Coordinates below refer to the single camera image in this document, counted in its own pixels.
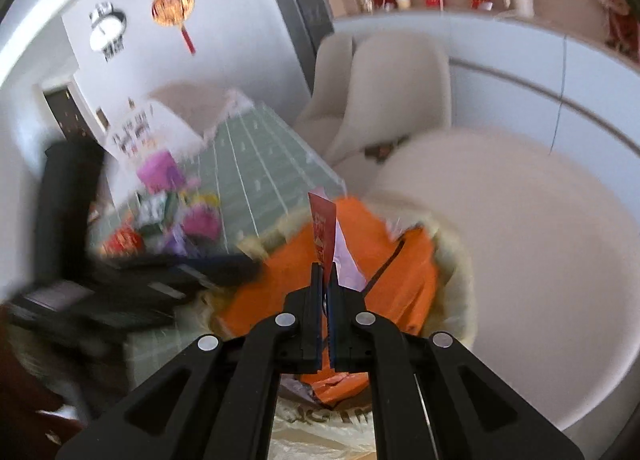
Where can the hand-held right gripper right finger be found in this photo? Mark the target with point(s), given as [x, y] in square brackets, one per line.
[341, 320]

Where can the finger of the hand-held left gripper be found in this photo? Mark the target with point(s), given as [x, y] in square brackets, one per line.
[225, 269]

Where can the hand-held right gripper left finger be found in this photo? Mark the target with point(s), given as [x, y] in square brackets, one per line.
[312, 320]

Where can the waste bin with yellow bag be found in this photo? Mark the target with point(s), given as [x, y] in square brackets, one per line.
[455, 280]

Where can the lilac packet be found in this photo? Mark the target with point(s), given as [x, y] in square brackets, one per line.
[200, 225]

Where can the red yellow snack packet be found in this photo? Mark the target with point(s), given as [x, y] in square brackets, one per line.
[122, 241]

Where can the pale pink wrapper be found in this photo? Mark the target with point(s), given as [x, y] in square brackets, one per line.
[347, 260]

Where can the green white snack packet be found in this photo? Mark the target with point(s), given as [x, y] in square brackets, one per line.
[155, 212]

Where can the orange plastic bag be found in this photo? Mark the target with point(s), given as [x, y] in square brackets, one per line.
[375, 240]

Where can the purple paper box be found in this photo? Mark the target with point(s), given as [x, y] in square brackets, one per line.
[160, 173]

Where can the green checked tablecloth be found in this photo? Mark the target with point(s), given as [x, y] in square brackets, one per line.
[260, 165]

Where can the dark door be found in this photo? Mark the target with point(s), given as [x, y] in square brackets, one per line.
[67, 110]

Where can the beige round-back chair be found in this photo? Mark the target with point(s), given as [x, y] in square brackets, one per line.
[195, 100]

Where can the dark object on chair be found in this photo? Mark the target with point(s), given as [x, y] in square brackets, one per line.
[385, 150]

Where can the dark red cloth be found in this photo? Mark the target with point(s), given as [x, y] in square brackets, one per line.
[25, 390]

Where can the large beige chair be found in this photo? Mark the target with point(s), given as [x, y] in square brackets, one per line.
[525, 265]

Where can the beige dining chair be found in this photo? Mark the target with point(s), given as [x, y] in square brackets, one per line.
[395, 85]
[325, 70]

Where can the red lantern ornament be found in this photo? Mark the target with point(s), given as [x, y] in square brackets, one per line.
[172, 5]

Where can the white cabinet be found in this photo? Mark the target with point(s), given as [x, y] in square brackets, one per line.
[500, 40]

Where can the red hanging doll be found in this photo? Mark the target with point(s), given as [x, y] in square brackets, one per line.
[615, 15]

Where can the small wall picture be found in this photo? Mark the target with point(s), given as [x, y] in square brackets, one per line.
[102, 119]

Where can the panda wall clock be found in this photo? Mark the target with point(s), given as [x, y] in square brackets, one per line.
[107, 28]

